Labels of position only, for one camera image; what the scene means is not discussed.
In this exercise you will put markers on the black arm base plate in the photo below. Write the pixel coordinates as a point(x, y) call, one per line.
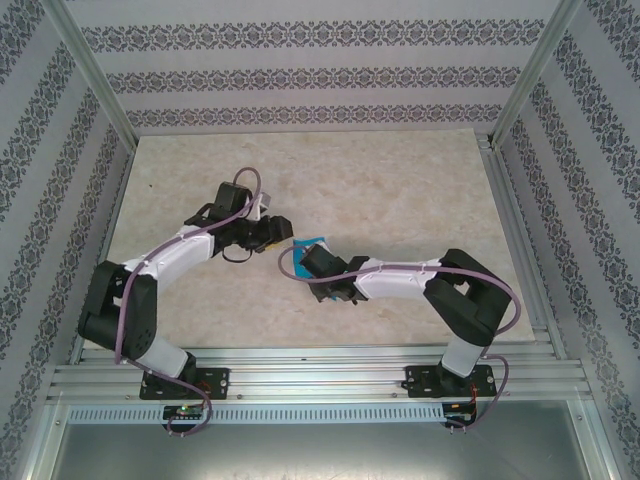
point(417, 382)
point(217, 382)

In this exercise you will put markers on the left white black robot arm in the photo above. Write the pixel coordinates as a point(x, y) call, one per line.
point(180, 250)

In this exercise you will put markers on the aluminium frame post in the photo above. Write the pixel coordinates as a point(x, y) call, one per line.
point(537, 65)
point(90, 65)

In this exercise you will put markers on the aluminium mounting rail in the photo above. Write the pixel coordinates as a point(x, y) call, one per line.
point(320, 375)

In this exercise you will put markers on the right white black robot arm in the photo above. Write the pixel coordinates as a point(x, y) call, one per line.
point(395, 285)

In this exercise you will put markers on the small circuit board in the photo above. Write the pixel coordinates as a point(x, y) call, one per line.
point(457, 417)
point(185, 411)

